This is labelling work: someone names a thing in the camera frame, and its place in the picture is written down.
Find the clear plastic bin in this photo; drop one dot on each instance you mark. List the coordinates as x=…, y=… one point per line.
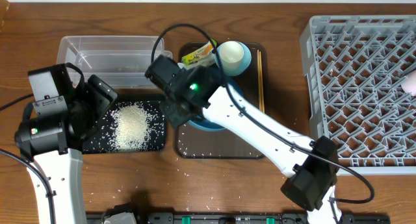
x=120, y=61

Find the silver foil wrapper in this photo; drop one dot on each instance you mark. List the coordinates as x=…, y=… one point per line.
x=206, y=62

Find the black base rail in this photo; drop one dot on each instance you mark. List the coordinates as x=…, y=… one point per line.
x=128, y=214

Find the yellow green snack wrapper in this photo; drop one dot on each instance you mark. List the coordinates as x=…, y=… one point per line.
x=203, y=52

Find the cream paper cup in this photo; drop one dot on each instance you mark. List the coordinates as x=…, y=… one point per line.
x=231, y=54

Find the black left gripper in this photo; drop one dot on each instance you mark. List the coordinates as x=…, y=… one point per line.
x=102, y=101

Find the black waste tray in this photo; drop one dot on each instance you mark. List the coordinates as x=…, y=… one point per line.
x=100, y=142

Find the pink white cup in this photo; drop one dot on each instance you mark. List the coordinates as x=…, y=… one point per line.
x=409, y=83

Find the light blue small bowl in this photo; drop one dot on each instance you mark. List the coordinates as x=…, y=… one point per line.
x=245, y=61

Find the wooden chopstick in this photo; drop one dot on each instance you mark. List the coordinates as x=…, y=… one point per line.
x=260, y=80
x=263, y=86

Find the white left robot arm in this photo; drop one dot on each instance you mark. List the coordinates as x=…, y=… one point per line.
x=52, y=142

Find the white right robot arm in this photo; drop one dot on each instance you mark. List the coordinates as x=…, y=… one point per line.
x=310, y=166

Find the grey plastic dishwasher rack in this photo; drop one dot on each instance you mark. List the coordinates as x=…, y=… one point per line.
x=355, y=67

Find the dark brown serving tray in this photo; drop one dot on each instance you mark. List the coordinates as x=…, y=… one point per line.
x=193, y=143

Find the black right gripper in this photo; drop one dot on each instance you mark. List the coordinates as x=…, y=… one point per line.
x=170, y=108

